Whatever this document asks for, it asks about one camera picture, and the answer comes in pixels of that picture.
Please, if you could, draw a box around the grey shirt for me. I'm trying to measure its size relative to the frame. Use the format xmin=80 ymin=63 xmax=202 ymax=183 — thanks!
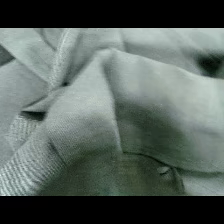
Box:
xmin=0 ymin=28 xmax=224 ymax=196

